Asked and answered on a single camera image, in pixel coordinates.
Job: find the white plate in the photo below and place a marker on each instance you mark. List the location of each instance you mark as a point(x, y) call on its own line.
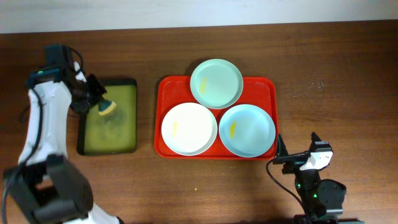
point(189, 129)

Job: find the black tray with soapy water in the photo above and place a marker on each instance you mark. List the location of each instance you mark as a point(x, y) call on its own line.
point(113, 133)

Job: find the green yellow sponge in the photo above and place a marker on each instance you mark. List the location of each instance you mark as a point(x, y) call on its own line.
point(106, 107)

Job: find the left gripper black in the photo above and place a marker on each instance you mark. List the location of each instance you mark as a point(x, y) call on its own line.
point(94, 90)

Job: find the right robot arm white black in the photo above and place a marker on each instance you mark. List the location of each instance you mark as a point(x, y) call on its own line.
point(320, 199)

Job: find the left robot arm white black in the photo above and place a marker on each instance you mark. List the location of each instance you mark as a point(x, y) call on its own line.
point(46, 186)

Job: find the red plastic tray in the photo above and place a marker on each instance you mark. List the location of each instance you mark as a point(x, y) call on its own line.
point(174, 90)

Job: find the mint green plate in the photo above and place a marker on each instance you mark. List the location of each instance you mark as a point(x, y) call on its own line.
point(216, 83)

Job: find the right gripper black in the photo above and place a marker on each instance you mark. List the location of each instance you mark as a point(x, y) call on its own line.
point(293, 161)

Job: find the light blue plate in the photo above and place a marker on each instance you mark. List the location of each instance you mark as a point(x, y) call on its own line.
point(247, 131)

